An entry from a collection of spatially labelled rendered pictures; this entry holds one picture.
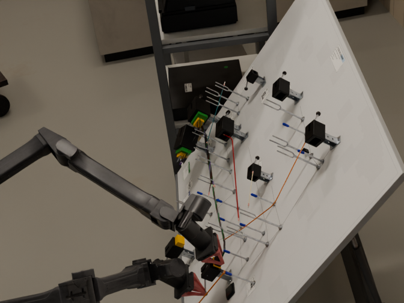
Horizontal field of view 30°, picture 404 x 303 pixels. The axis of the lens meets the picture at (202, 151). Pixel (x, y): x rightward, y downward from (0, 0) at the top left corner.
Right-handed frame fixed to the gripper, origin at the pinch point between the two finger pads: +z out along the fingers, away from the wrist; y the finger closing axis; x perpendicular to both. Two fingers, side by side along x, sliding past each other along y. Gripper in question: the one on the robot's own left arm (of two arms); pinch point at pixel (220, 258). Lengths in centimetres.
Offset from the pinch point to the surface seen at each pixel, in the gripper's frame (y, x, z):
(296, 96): 37, -41, -12
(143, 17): 346, 85, 72
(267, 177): 19.1, -22.0, -3.3
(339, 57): 33, -60, -19
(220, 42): 94, -18, -13
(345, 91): 18, -58, -18
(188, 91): 109, 11, 8
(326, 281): 20, -12, 53
